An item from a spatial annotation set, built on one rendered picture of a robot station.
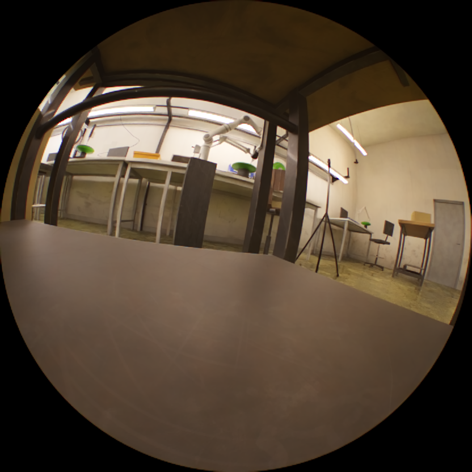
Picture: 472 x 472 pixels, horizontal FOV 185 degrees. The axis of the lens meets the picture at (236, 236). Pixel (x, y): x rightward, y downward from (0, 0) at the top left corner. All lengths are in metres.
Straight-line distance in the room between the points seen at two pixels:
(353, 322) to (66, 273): 0.26
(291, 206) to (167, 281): 0.33
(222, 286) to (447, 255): 5.23
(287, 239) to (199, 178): 0.99
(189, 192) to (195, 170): 0.19
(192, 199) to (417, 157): 6.06
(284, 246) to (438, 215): 5.14
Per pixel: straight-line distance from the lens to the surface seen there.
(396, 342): 0.16
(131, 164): 1.89
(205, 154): 1.41
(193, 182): 1.23
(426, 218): 3.26
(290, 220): 0.38
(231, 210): 2.63
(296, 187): 0.40
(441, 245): 5.20
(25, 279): 0.17
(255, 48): 0.62
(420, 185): 5.56
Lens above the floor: 0.34
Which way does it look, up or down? 4 degrees down
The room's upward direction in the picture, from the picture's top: 10 degrees clockwise
